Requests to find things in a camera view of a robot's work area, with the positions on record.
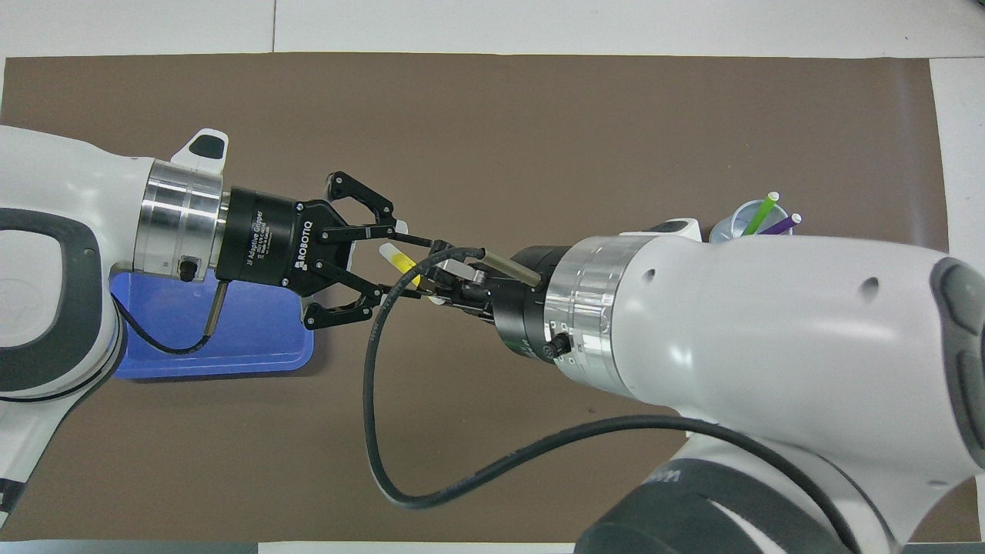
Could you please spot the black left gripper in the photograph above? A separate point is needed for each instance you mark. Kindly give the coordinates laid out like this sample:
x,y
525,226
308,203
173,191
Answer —
x,y
269,242

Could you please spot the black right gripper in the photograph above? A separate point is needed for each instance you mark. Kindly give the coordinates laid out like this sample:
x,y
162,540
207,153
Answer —
x,y
515,315

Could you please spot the yellow pen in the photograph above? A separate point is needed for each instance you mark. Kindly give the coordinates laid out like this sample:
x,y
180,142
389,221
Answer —
x,y
400,263

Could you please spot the green pen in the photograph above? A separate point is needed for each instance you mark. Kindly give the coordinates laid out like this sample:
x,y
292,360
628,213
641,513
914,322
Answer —
x,y
762,211

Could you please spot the purple pen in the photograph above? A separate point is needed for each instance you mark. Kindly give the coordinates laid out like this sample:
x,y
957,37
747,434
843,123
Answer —
x,y
783,225

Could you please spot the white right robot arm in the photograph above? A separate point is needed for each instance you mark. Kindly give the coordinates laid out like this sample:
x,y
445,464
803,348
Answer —
x,y
769,331

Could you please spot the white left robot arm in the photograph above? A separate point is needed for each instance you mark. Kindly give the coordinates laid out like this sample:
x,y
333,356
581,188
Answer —
x,y
61,254

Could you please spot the blue plastic tray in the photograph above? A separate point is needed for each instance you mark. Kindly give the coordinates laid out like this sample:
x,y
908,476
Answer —
x,y
254,331

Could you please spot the brown table mat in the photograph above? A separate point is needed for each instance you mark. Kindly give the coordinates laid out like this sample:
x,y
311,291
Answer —
x,y
492,131

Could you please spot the translucent plastic cup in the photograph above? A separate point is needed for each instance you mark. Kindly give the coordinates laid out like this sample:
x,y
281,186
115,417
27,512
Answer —
x,y
731,227

